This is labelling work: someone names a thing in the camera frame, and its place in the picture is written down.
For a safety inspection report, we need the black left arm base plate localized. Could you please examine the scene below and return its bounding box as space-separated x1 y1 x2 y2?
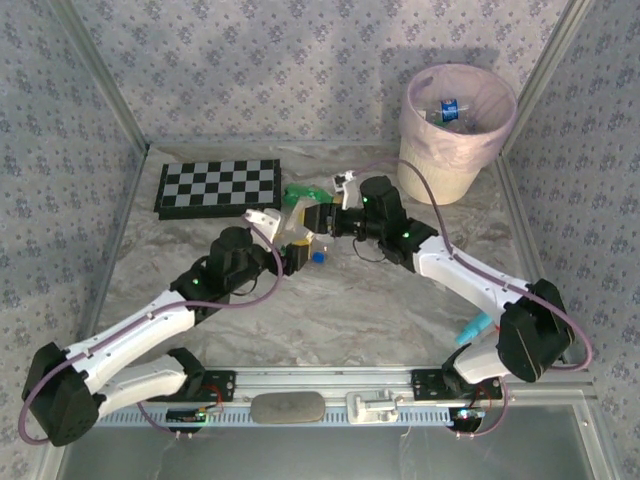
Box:
184 369 237 404

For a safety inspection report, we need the grey oval stone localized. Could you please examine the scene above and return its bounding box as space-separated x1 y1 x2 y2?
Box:
249 391 327 426

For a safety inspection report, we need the pink plastic bin liner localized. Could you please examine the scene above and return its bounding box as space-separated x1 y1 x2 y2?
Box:
398 63 519 174

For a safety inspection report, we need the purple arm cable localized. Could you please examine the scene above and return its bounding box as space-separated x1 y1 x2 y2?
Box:
19 219 286 446
344 157 595 439

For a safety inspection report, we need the clear Pepsi bottle blue cap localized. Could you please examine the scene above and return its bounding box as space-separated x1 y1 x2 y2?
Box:
438 97 462 125

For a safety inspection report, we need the aluminium corner post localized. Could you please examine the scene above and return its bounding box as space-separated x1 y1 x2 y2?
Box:
496 0 597 157
49 0 152 151

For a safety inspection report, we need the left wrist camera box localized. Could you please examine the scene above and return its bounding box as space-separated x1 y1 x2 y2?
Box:
241 207 282 241

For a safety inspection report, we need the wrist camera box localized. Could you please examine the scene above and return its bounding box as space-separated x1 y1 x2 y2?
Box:
331 171 360 210
241 207 282 241

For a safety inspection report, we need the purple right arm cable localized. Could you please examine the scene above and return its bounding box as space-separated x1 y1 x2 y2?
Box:
344 157 595 439

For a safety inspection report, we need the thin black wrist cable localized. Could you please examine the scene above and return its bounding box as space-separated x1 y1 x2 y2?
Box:
352 237 396 264
227 274 261 299

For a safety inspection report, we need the aluminium side rail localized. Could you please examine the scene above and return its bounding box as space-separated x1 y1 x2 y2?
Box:
492 149 572 365
67 143 152 369

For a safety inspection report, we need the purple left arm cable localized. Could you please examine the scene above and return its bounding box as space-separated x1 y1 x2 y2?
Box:
19 219 286 446

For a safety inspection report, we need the thin black left wrist cable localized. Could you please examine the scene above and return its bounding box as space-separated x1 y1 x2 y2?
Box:
227 274 261 299

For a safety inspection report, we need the right circuit board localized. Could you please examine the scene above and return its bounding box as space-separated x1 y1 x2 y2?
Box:
448 407 486 432

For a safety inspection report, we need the teal plastic tool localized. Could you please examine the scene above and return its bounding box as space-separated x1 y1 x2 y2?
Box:
453 313 495 346

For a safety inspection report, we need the black grey chessboard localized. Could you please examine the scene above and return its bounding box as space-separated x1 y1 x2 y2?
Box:
153 159 283 221

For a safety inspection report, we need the tall clear plastic bottle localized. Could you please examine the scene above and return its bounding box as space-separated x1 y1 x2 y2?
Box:
277 197 321 246

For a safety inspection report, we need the grey slotted cable duct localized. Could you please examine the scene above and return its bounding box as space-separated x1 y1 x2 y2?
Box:
97 405 454 427

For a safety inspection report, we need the aluminium mounting rail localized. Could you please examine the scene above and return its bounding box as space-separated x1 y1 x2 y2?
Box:
55 365 599 404

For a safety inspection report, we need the left circuit board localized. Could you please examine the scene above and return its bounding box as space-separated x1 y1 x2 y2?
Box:
165 404 225 427

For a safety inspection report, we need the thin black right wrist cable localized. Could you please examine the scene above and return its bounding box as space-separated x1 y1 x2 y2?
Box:
352 237 396 264

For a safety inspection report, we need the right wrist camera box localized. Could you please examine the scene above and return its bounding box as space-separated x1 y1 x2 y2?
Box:
331 171 360 210

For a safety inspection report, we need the circuit board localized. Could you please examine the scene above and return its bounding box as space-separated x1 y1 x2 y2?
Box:
448 407 486 432
165 404 225 427

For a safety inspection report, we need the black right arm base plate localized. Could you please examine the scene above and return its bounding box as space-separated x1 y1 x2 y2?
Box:
410 368 503 401

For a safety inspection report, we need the grey glass panel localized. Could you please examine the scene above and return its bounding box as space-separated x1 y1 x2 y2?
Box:
52 403 619 480

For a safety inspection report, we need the cream waste bin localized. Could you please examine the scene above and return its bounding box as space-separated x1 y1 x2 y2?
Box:
398 144 481 206

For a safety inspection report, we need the green bottle yellow cap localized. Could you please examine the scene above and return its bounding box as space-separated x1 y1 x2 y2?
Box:
282 182 346 207

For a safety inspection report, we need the white plastic bracket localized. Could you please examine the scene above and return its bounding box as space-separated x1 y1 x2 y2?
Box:
345 389 404 426

